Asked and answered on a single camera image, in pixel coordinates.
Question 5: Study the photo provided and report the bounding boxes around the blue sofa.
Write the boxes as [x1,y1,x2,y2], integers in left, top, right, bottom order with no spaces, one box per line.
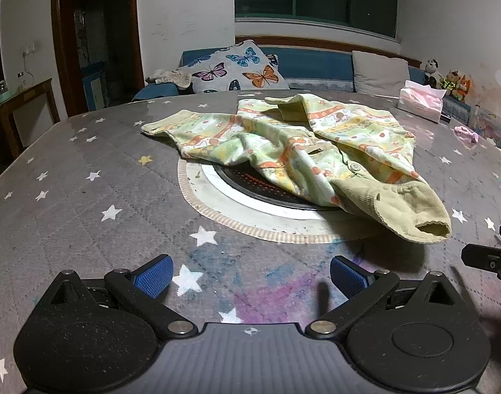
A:
[132,46,477,120]

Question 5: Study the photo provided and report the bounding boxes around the orange fox plush toy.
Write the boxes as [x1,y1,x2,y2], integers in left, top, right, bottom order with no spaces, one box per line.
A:
[456,75,473,103]

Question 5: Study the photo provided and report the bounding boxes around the dark wooden door frame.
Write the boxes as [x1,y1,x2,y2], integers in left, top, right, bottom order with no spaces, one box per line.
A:
[51,0,147,118]

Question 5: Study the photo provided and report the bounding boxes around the crumpled beige cloth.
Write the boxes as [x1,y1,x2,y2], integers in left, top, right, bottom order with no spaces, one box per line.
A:
[146,68,194,90]

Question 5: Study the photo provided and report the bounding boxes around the green patterned child's jacket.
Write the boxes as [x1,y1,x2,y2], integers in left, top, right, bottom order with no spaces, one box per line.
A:
[141,94,452,246]

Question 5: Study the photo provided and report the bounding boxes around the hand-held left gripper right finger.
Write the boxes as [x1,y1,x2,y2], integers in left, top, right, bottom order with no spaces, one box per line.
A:
[305,255,457,339]

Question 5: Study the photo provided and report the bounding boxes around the grey star printed table cover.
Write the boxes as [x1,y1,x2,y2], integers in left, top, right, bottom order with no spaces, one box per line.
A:
[0,90,501,394]

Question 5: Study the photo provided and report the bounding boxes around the round black table stove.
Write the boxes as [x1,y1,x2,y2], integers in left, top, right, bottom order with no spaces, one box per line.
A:
[177,157,383,244]

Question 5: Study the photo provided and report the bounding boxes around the brown bear plush toy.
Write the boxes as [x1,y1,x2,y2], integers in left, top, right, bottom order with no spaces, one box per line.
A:
[439,70,460,96]

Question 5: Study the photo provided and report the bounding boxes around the small pink cloth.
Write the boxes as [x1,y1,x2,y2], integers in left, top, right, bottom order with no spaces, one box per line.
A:
[454,125,481,144]

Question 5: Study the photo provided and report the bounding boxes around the panda plush toy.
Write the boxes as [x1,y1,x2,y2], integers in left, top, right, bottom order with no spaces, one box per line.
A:
[423,58,440,87]

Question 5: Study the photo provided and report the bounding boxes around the pink tissue pack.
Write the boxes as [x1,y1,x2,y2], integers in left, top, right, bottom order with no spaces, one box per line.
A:
[397,79,446,123]

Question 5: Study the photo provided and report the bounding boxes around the butterfly print pillow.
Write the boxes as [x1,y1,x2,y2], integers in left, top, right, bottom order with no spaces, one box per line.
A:
[185,40,291,95]

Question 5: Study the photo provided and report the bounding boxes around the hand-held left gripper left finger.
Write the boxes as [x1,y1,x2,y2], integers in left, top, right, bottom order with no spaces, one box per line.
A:
[48,254,196,339]

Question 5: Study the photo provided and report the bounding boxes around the wooden side desk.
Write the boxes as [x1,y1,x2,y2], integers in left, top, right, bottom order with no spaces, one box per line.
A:
[0,78,61,162]

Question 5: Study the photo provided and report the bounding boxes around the grey pillow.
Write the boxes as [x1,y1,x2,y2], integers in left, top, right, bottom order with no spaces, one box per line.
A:
[352,50,411,99]

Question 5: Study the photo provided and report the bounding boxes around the blue framed panel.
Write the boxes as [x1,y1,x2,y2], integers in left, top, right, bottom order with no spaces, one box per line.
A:
[82,62,110,108]

